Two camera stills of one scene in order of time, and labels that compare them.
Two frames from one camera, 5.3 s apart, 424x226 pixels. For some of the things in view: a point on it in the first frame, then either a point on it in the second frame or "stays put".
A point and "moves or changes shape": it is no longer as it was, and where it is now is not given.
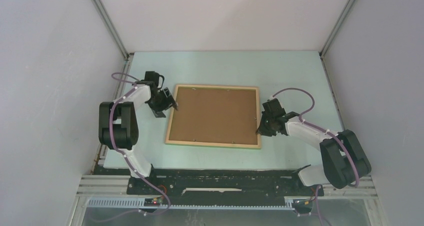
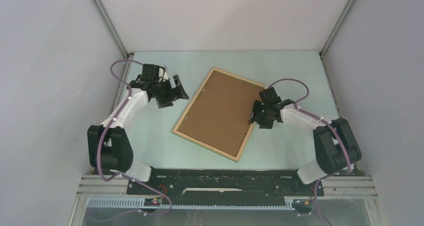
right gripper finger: [262, 128] → [256, 103]
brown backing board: [215, 115] moves or changes shape
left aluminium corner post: [107, 20] stays put
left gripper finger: [159, 114] → [162, 103]
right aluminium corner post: [322, 52] stays put
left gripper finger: [171, 98] → [178, 91]
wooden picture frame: [175, 107] → [175, 129]
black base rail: [224, 183] stays put
